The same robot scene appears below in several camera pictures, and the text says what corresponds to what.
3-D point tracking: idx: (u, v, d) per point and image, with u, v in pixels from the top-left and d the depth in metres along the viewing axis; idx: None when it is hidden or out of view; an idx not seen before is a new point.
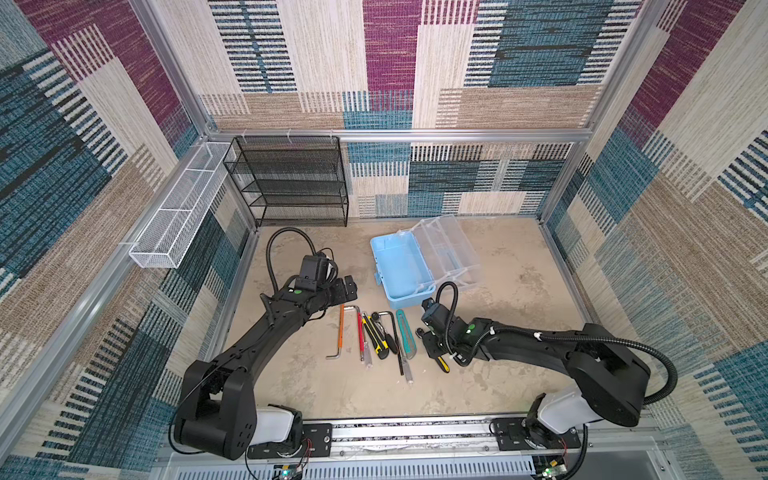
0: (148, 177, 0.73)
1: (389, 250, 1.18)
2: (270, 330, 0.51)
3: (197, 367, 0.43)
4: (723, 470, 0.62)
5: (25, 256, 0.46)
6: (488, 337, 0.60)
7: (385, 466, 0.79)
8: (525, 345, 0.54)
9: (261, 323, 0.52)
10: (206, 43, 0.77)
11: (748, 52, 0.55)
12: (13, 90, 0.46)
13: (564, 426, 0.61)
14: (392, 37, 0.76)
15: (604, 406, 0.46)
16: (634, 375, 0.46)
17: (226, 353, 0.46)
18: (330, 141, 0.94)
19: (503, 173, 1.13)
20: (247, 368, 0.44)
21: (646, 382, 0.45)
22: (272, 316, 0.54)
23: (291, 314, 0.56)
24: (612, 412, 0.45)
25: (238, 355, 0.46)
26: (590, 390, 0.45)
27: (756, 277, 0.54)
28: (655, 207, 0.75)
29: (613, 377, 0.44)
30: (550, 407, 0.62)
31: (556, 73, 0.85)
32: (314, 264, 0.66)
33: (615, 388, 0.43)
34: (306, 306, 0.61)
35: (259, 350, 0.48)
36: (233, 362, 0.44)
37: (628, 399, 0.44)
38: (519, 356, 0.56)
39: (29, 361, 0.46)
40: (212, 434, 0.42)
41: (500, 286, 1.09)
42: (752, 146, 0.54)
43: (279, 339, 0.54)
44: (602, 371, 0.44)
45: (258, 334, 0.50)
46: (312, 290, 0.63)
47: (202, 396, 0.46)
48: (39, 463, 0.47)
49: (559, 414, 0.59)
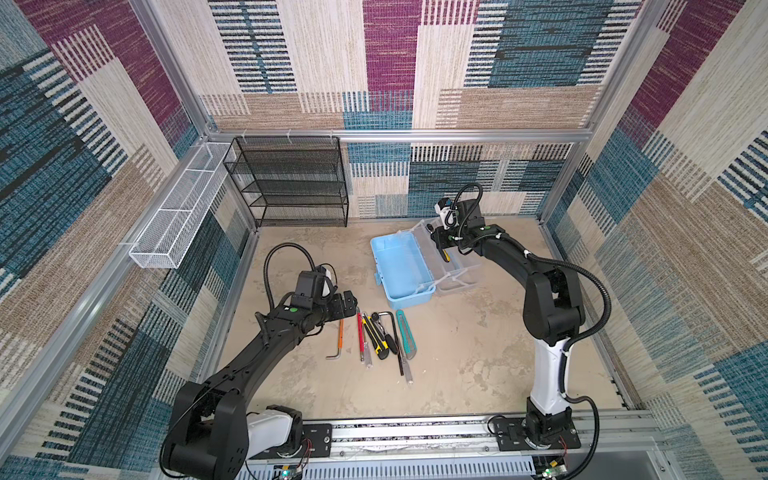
0: (148, 177, 0.73)
1: (389, 251, 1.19)
2: (265, 349, 0.51)
3: (188, 389, 0.42)
4: (723, 471, 0.62)
5: (25, 256, 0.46)
6: (492, 238, 0.70)
7: (385, 466, 0.79)
8: (509, 251, 0.65)
9: (256, 343, 0.52)
10: (206, 44, 0.77)
11: (748, 52, 0.55)
12: (13, 91, 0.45)
13: (548, 404, 0.64)
14: (392, 38, 0.76)
15: (531, 321, 0.59)
16: (570, 315, 0.56)
17: (220, 373, 0.45)
18: (330, 141, 0.94)
19: (503, 173, 1.13)
20: (239, 390, 0.43)
21: (577, 323, 0.56)
22: (267, 334, 0.54)
23: (287, 334, 0.56)
24: (534, 326, 0.58)
25: (231, 376, 0.45)
26: (530, 303, 0.58)
27: (755, 276, 0.55)
28: (655, 208, 0.75)
29: (552, 304, 0.55)
30: (536, 380, 0.66)
31: (557, 74, 0.85)
32: (310, 282, 0.66)
33: (546, 311, 0.55)
34: (302, 325, 0.61)
35: (253, 369, 0.47)
36: (225, 383, 0.44)
37: (552, 321, 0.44)
38: (501, 265, 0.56)
39: (28, 361, 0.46)
40: (201, 461, 0.40)
41: (500, 286, 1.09)
42: (752, 146, 0.54)
43: (274, 359, 0.54)
44: (548, 297, 0.55)
45: (251, 353, 0.50)
46: (308, 308, 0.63)
47: (193, 418, 0.45)
48: (39, 463, 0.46)
49: (539, 384, 0.65)
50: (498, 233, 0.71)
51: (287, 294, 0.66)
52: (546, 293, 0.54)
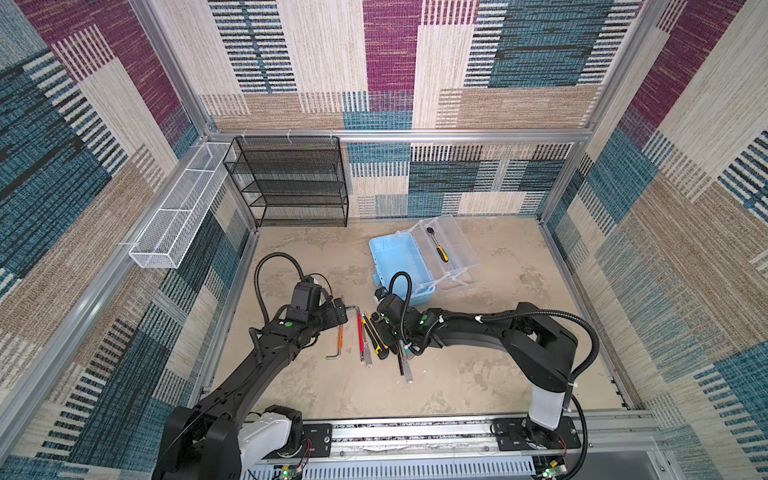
0: (148, 177, 0.73)
1: (389, 250, 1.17)
2: (259, 369, 0.50)
3: (178, 414, 0.41)
4: (723, 471, 0.62)
5: (25, 256, 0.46)
6: (438, 326, 0.63)
7: (384, 465, 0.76)
8: (468, 328, 0.57)
9: (250, 362, 0.51)
10: (206, 44, 0.77)
11: (748, 52, 0.55)
12: (13, 90, 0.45)
13: (553, 420, 0.62)
14: (392, 38, 0.76)
15: (539, 377, 0.50)
16: (561, 345, 0.50)
17: (211, 396, 0.44)
18: (330, 141, 0.94)
19: (503, 173, 1.13)
20: (230, 415, 0.42)
21: (574, 348, 0.50)
22: (261, 353, 0.53)
23: (281, 351, 0.55)
24: (545, 381, 0.49)
25: (223, 399, 0.44)
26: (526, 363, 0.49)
27: (756, 276, 0.54)
28: (655, 208, 0.75)
29: (543, 350, 0.48)
30: (532, 401, 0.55)
31: (557, 74, 0.85)
32: (305, 294, 0.65)
33: (545, 359, 0.48)
34: (298, 340, 0.61)
35: (245, 391, 0.46)
36: (216, 408, 0.43)
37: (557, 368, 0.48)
38: (466, 339, 0.59)
39: (28, 361, 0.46)
40: None
41: (500, 285, 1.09)
42: (752, 146, 0.54)
43: (269, 376, 0.53)
44: (532, 346, 0.48)
45: (244, 374, 0.48)
46: (303, 322, 0.61)
47: (184, 443, 0.44)
48: (39, 463, 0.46)
49: (540, 406, 0.61)
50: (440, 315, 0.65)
51: (282, 308, 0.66)
52: (528, 344, 0.48)
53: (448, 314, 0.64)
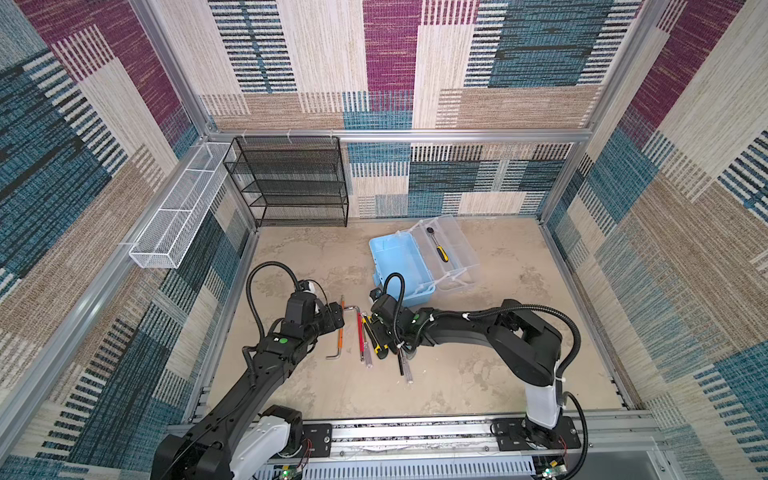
0: (148, 177, 0.73)
1: (389, 251, 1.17)
2: (252, 391, 0.49)
3: (170, 443, 0.40)
4: (723, 471, 0.62)
5: (25, 256, 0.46)
6: (428, 324, 0.65)
7: (384, 466, 0.79)
8: (456, 326, 0.59)
9: (243, 383, 0.50)
10: (206, 44, 0.77)
11: (748, 52, 0.55)
12: (13, 90, 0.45)
13: (550, 419, 0.62)
14: (392, 38, 0.76)
15: (524, 372, 0.51)
16: (546, 341, 0.51)
17: (203, 423, 0.43)
18: (330, 141, 0.94)
19: (503, 173, 1.13)
20: (220, 444, 0.41)
21: (558, 344, 0.52)
22: (254, 375, 0.52)
23: (276, 370, 0.54)
24: (530, 376, 0.51)
25: (215, 426, 0.43)
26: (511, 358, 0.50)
27: (755, 276, 0.55)
28: (655, 208, 0.75)
29: (527, 346, 0.50)
30: (528, 400, 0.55)
31: (557, 74, 0.85)
32: (299, 307, 0.63)
33: (529, 355, 0.49)
34: (294, 356, 0.59)
35: (237, 416, 0.45)
36: (208, 436, 0.42)
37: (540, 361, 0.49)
38: (452, 336, 0.62)
39: (28, 361, 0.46)
40: None
41: (500, 285, 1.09)
42: (752, 146, 0.54)
43: (264, 397, 0.53)
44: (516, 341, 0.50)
45: (237, 397, 0.48)
46: (298, 337, 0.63)
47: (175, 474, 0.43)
48: (40, 463, 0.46)
49: (535, 405, 0.62)
50: (431, 314, 0.67)
51: (276, 323, 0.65)
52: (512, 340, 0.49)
53: (439, 312, 0.66)
